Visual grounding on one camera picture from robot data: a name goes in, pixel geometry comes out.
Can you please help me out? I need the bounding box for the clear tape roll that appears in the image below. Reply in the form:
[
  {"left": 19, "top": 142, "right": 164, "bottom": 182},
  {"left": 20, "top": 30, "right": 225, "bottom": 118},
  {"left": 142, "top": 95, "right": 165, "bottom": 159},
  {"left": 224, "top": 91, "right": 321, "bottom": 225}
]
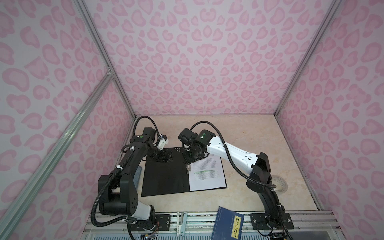
[{"left": 272, "top": 175, "right": 288, "bottom": 194}]

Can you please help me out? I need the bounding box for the metal folder clip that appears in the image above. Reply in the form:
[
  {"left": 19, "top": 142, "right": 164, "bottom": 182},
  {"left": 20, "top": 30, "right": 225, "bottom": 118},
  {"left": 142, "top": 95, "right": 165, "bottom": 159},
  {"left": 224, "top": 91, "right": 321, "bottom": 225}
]
[{"left": 186, "top": 164, "right": 192, "bottom": 175}]

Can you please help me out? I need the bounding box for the white black file folder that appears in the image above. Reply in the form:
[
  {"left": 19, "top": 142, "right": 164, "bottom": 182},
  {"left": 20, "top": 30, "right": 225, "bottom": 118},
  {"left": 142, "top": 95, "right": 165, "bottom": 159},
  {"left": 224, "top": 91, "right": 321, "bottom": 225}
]
[{"left": 140, "top": 146, "right": 228, "bottom": 198}]

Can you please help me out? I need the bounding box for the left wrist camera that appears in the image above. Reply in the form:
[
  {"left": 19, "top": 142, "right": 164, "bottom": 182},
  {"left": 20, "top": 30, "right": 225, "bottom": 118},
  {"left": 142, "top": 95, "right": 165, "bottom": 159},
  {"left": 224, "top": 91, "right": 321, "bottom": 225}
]
[{"left": 156, "top": 135, "right": 169, "bottom": 150}]

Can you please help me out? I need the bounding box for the aluminium diagonal frame bar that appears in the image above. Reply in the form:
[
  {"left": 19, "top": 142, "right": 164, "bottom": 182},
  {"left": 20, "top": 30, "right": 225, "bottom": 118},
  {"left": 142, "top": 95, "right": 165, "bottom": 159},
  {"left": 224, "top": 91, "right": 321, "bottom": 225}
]
[{"left": 1, "top": 74, "right": 114, "bottom": 240}]

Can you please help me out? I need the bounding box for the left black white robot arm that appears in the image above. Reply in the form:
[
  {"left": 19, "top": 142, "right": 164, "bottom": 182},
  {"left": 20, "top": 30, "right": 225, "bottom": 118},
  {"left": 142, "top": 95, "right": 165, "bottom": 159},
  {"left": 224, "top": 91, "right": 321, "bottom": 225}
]
[{"left": 90, "top": 128, "right": 170, "bottom": 230}]

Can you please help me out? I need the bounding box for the printed paper sheet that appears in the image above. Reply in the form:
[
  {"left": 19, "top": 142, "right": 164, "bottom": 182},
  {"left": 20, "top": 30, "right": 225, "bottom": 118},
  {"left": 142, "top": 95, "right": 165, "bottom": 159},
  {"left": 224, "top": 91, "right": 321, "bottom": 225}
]
[{"left": 189, "top": 156, "right": 227, "bottom": 192}]

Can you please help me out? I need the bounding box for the left aluminium corner post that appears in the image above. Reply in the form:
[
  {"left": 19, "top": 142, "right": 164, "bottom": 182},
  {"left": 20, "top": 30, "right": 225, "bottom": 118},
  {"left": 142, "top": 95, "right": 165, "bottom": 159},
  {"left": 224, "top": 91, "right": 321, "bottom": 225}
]
[{"left": 73, "top": 0, "right": 137, "bottom": 120}]

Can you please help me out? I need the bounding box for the grey whiteboard eraser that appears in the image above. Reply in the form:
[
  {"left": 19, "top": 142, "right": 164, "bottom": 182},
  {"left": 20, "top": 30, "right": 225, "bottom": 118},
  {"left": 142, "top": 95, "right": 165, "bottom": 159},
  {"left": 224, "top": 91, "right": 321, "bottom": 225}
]
[{"left": 133, "top": 166, "right": 143, "bottom": 189}]

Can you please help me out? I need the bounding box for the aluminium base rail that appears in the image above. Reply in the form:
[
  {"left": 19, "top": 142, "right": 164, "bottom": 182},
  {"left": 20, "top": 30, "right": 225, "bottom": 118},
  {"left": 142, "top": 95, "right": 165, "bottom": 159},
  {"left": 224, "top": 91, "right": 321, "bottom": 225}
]
[{"left": 81, "top": 211, "right": 345, "bottom": 240}]

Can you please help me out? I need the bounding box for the aluminium corner post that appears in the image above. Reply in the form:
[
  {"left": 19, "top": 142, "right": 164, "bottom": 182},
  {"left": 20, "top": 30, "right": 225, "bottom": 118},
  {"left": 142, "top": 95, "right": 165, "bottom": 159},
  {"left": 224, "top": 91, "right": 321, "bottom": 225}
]
[
  {"left": 274, "top": 0, "right": 345, "bottom": 119},
  {"left": 73, "top": 0, "right": 137, "bottom": 120}
]

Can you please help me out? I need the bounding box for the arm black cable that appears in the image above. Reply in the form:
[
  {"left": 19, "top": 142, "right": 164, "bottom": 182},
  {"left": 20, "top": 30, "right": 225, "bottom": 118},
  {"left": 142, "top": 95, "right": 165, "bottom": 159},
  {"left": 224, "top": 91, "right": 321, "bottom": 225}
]
[
  {"left": 89, "top": 115, "right": 161, "bottom": 228},
  {"left": 188, "top": 120, "right": 293, "bottom": 240}
]

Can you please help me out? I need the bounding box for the right aluminium corner post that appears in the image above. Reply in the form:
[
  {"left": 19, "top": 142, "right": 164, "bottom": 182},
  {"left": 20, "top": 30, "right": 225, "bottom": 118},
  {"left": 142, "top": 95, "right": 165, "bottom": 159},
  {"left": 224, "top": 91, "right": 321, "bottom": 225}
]
[{"left": 274, "top": 0, "right": 345, "bottom": 119}]

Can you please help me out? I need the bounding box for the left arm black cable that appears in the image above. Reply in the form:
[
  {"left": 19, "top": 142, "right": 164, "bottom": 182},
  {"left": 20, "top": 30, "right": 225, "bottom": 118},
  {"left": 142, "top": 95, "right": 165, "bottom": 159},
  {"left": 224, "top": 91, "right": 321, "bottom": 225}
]
[{"left": 89, "top": 115, "right": 161, "bottom": 228}]

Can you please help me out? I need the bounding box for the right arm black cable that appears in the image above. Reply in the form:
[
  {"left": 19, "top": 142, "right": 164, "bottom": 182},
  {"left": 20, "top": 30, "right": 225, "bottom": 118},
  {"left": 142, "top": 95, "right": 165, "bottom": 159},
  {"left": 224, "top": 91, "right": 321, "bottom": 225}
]
[{"left": 188, "top": 120, "right": 293, "bottom": 240}]

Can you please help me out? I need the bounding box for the blue book yellow label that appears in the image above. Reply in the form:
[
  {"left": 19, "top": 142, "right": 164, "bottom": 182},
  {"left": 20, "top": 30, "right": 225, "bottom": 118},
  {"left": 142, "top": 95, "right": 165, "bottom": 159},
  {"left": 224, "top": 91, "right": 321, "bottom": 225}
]
[{"left": 211, "top": 207, "right": 245, "bottom": 240}]

